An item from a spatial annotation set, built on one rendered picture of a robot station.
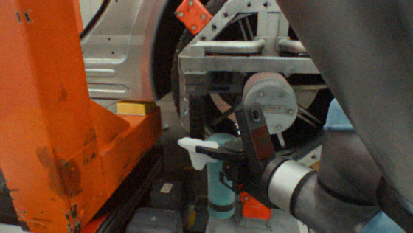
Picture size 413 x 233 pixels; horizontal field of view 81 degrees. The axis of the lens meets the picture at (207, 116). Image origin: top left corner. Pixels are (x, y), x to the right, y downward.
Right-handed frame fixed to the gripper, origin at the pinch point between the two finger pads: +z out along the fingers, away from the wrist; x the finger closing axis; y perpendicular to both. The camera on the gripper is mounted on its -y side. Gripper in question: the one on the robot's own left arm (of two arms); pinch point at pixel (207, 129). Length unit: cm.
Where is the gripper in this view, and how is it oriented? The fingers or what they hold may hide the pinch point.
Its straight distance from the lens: 53.2
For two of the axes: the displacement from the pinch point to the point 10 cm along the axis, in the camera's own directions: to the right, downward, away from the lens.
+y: 0.0, 9.4, 3.3
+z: -5.9, -2.7, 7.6
